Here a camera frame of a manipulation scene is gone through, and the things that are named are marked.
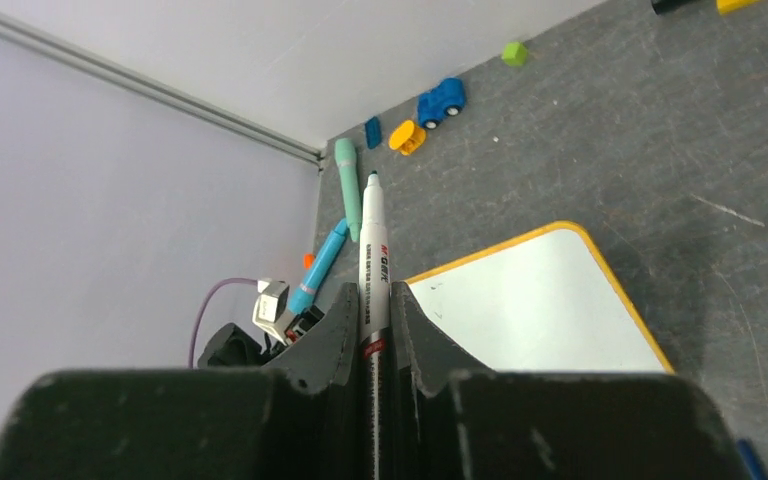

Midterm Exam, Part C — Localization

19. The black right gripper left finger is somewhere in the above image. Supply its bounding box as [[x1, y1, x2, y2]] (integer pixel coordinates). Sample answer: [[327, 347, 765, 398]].
[[264, 283, 360, 479]]

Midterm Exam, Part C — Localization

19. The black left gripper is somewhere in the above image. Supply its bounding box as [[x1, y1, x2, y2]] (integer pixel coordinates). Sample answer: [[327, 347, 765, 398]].
[[197, 305, 324, 368]]

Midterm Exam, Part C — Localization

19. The blue capped marker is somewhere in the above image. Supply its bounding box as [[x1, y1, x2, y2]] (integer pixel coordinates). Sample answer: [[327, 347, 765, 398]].
[[736, 438, 768, 480]]

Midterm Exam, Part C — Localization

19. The lime green cube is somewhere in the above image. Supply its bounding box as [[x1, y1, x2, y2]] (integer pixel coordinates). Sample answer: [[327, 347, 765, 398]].
[[500, 42, 529, 67]]

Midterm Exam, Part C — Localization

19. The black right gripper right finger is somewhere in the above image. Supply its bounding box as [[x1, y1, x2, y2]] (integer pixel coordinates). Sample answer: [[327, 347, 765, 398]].
[[390, 282, 489, 479]]

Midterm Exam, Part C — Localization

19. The black cylinder tube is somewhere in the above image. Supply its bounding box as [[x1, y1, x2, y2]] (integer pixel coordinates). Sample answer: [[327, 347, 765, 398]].
[[650, 0, 694, 15]]

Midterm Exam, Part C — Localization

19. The dark blue small brick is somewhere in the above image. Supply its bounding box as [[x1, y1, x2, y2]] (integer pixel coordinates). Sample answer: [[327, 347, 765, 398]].
[[364, 116, 382, 150]]

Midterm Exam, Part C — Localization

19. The yellow small brick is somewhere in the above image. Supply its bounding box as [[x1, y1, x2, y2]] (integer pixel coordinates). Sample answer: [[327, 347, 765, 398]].
[[716, 0, 759, 15]]

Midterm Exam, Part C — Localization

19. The mint green toy pen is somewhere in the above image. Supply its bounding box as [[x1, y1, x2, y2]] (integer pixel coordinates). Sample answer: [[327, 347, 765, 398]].
[[334, 138, 362, 243]]

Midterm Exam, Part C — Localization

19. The green whiteboard marker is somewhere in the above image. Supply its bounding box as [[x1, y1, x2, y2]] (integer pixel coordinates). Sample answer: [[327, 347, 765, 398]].
[[358, 171, 391, 479]]

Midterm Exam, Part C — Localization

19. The blue toy car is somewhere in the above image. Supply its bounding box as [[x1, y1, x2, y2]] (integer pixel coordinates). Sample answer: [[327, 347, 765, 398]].
[[417, 77, 466, 130]]

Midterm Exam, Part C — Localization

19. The white board orange frame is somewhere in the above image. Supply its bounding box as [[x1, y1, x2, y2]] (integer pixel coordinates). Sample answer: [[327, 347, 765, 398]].
[[407, 221, 675, 374]]

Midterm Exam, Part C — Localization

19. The light blue toy pen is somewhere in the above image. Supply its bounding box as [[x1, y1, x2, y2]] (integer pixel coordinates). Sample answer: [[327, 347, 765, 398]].
[[287, 218, 349, 315]]

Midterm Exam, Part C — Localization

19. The yellow oval toy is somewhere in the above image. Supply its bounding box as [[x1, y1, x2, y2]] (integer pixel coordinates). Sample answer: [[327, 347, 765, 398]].
[[388, 119, 427, 156]]

